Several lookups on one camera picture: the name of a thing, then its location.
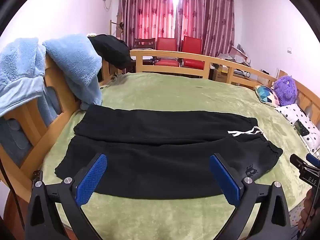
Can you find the dark wooden chair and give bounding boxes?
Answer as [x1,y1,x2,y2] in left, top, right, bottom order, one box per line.
[134,38,156,50]

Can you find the black cable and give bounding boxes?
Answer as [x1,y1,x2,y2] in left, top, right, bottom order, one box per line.
[0,160,25,230]

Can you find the wooden coat rack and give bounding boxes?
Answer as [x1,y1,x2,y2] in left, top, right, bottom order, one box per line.
[109,5,125,40]

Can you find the black pants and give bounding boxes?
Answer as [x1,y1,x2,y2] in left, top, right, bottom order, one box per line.
[54,104,283,200]

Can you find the white floral pillow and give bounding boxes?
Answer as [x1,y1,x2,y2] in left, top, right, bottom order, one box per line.
[275,104,320,155]

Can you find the red floral curtain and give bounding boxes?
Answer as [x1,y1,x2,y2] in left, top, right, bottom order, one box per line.
[120,0,179,50]
[175,0,235,58]

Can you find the black garment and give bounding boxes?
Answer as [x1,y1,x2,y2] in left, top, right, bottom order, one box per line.
[87,34,134,70]

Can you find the grey blue cloth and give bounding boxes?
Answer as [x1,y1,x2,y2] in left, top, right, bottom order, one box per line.
[0,86,63,167]

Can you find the black smartphone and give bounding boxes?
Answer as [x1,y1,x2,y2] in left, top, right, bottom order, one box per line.
[294,120,310,137]

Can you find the purple plush toy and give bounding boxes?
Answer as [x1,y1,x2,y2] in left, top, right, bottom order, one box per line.
[273,75,298,107]

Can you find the light blue fleece robe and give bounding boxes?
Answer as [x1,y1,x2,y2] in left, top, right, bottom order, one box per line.
[42,34,103,110]
[0,37,47,117]

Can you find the wooden bed frame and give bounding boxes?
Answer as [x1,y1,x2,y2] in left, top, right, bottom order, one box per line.
[0,49,320,198]

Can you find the pile of papers and boxes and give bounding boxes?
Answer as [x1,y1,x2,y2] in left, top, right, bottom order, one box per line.
[216,44,253,67]

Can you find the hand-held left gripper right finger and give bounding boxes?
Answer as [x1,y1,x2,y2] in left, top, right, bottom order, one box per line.
[209,154,293,240]

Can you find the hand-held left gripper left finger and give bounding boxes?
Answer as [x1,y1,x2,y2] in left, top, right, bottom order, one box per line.
[25,153,108,240]

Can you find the green fleece blanket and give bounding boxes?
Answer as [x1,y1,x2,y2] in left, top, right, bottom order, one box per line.
[41,72,316,240]

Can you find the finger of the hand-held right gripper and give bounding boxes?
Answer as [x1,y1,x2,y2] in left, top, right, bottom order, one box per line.
[306,153,320,168]
[290,154,312,174]

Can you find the cardboard box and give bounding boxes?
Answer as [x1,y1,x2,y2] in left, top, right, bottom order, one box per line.
[212,65,230,83]

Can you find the geometric patterned pillow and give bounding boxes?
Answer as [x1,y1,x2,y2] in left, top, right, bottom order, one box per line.
[254,84,280,108]

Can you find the person's right hand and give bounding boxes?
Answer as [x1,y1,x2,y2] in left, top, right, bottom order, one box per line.
[301,189,320,230]

